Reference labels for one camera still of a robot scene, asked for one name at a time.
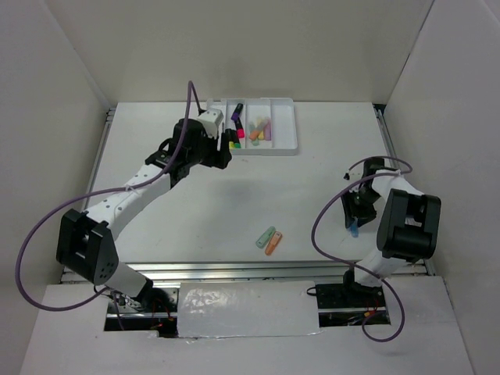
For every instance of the white divided plastic tray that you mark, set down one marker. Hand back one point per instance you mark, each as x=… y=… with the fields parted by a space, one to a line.
x=280 y=112

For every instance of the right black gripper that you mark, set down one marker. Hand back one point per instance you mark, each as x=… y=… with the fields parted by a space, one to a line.
x=351 y=210

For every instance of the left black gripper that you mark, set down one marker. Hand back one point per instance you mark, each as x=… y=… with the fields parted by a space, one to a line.
x=219 y=158

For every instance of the pink pastel highlighter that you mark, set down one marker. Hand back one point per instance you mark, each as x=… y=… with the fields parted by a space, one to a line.
x=268 y=131

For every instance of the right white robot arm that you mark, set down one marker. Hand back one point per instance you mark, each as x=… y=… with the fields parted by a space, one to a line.
x=408 y=227

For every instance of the aluminium table frame rails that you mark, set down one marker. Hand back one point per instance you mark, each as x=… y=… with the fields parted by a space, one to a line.
x=207 y=226

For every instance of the blue pastel highlighter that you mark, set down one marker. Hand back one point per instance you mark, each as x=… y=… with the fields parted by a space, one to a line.
x=354 y=230

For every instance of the black yellow-capped highlighter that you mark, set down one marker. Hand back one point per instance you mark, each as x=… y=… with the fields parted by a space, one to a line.
x=232 y=139

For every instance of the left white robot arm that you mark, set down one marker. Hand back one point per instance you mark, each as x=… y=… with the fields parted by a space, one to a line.
x=86 y=242

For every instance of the green pastel short highlighter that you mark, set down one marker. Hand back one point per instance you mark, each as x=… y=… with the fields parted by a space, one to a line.
x=265 y=237

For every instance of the black pink-capped highlighter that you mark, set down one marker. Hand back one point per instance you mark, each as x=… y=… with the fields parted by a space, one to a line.
x=239 y=128

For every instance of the orange pastel short highlighter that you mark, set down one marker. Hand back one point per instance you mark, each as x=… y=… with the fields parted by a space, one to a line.
x=273 y=243

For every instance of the white foil cover panel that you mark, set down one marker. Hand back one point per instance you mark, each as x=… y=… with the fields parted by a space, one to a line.
x=247 y=309

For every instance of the black purple-capped highlighter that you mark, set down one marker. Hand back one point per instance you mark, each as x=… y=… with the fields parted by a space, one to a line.
x=237 y=112

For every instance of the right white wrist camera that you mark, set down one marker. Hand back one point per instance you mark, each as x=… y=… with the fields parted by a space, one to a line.
x=353 y=180

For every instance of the orange pastel long highlighter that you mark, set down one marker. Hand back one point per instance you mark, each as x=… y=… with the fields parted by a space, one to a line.
x=255 y=133

